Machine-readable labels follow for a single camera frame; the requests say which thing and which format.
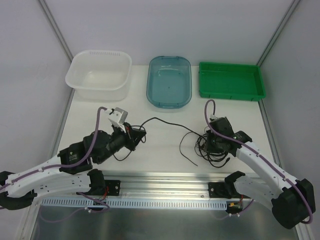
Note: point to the white translucent plastic tub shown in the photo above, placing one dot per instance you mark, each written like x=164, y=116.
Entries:
x=100, y=75

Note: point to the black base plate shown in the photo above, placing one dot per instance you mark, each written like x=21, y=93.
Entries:
x=108, y=188
x=222, y=190

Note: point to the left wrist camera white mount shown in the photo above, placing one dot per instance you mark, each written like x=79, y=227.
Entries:
x=117, y=117

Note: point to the aluminium corner post left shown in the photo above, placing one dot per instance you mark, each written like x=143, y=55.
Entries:
x=55, y=28

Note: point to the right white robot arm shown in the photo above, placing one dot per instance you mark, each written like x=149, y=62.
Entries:
x=291, y=200

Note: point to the green plastic tray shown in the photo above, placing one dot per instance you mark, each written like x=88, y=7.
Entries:
x=228, y=81

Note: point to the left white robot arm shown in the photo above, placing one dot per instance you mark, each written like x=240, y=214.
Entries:
x=71, y=171

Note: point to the blue translucent plastic container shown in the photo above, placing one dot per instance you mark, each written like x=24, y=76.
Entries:
x=169, y=82

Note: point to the aluminium corner post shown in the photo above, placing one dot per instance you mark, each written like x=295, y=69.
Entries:
x=55, y=28
x=279, y=29

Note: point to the aluminium corner post right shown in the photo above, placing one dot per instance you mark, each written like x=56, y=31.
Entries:
x=279, y=29

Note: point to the aluminium mounting rail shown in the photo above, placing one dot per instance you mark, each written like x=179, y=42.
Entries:
x=171, y=186

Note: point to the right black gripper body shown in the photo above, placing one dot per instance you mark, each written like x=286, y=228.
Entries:
x=213, y=144

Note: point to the white slotted cable duct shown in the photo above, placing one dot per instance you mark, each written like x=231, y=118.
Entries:
x=135, y=203

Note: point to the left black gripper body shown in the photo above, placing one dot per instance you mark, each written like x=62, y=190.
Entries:
x=130, y=139

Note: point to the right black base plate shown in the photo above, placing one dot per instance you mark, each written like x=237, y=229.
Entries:
x=222, y=190

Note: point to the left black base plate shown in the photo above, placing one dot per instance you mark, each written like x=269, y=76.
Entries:
x=108, y=188

